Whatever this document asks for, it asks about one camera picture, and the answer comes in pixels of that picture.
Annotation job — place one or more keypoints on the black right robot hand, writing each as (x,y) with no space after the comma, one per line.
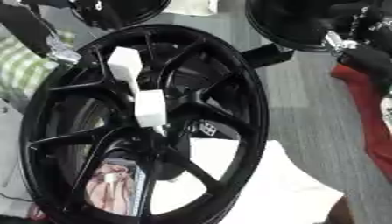
(370,62)

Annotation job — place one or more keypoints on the black round wheel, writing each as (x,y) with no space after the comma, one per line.
(127,10)
(286,23)

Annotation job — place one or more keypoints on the black spoked wheel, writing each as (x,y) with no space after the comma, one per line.
(204,102)

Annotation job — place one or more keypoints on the white pin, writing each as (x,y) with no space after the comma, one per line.
(124,64)
(150,108)

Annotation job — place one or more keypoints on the white box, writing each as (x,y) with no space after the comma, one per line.
(191,6)

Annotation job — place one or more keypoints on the pink bag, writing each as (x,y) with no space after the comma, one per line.
(109,192)

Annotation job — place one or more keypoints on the black wheel stand bracket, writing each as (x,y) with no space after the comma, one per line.
(265,55)

